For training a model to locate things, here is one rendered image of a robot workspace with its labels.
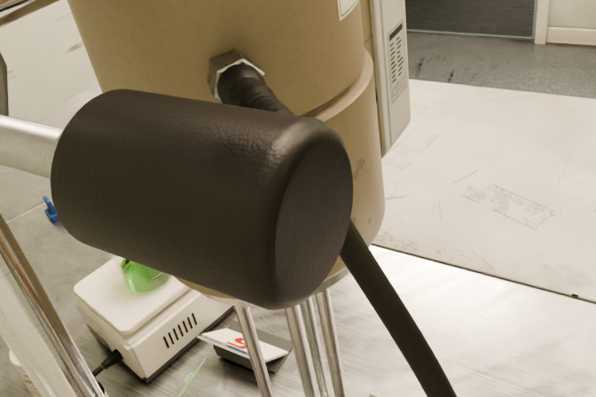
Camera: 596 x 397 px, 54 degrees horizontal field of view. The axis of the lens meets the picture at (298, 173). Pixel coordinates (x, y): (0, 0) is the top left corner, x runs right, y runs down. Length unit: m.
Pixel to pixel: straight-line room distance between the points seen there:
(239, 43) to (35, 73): 2.25
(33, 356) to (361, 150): 0.12
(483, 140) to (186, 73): 0.88
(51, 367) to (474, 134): 0.92
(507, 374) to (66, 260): 0.64
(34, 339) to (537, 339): 0.61
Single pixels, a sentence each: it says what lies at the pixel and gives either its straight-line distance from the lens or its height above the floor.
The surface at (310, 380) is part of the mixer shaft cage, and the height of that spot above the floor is 1.18.
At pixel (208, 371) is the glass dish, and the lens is 0.72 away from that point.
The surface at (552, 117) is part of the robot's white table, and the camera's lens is 1.10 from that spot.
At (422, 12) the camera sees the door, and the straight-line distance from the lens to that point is 3.73.
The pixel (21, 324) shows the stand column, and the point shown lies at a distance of 0.17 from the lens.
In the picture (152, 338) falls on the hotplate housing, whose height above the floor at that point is 0.96.
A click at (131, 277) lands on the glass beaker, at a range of 0.69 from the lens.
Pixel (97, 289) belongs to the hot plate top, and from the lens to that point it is 0.75.
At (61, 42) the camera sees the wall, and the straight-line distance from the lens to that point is 2.47.
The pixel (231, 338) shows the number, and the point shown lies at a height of 0.92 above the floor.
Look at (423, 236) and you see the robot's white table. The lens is 0.83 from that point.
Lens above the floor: 1.45
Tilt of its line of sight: 34 degrees down
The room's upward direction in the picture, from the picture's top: 11 degrees counter-clockwise
